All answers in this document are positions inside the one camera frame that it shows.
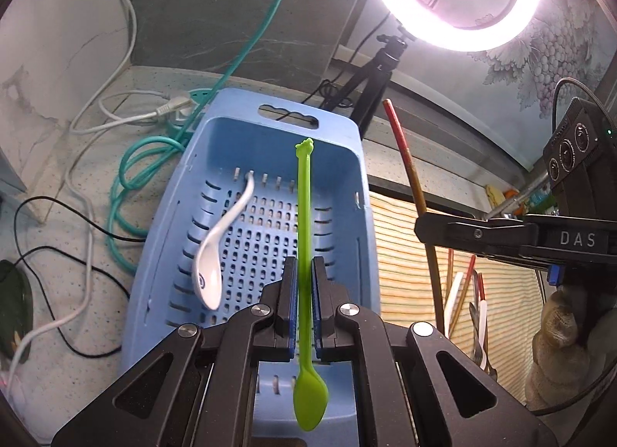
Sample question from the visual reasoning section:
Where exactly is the red-tipped wooden chopstick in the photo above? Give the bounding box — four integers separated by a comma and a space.
382, 99, 449, 337

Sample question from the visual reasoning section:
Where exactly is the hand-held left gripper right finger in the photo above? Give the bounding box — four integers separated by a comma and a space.
312, 256, 560, 447

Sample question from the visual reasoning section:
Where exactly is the white ceramic spoon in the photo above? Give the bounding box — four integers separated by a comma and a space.
191, 170, 256, 310

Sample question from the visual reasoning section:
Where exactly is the yellow striped cloth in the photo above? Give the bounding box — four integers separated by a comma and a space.
369, 191, 545, 404

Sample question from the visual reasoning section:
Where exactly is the white plug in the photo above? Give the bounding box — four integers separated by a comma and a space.
155, 95, 194, 116

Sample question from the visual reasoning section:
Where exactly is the white chopstick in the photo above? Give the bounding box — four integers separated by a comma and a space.
442, 272, 464, 332

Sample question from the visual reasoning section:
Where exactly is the thin black cable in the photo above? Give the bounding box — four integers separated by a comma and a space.
13, 196, 148, 358

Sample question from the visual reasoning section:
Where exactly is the white cable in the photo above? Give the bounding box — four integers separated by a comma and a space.
7, 0, 194, 380

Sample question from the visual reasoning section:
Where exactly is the black tripod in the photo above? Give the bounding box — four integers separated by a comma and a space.
320, 25, 410, 139

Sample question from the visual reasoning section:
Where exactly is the metal utensil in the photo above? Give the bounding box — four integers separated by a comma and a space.
469, 270, 498, 380

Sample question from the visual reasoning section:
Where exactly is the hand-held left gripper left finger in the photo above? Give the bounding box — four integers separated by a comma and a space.
51, 256, 297, 447

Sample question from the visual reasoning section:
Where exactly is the person's right hand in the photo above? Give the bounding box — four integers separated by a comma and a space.
524, 283, 617, 412

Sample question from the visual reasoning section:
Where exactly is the teal round plastic object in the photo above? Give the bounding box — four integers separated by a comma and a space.
185, 87, 215, 113

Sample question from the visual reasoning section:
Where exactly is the blue plastic basket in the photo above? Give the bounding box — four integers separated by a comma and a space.
118, 87, 381, 447

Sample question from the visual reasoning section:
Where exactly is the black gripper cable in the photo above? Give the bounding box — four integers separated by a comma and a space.
551, 78, 609, 120

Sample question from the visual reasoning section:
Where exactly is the green plastic spoon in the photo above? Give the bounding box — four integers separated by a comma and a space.
293, 137, 329, 431

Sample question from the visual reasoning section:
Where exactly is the dark green dish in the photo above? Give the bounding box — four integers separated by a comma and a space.
0, 259, 34, 361

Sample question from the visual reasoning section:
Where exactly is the black tripod cable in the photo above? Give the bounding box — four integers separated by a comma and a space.
303, 10, 392, 108

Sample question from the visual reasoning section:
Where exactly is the teal cable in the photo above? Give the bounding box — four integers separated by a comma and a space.
107, 0, 307, 274

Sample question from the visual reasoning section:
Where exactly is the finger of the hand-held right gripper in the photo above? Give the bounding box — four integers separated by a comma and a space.
415, 213, 538, 249
450, 245, 550, 268

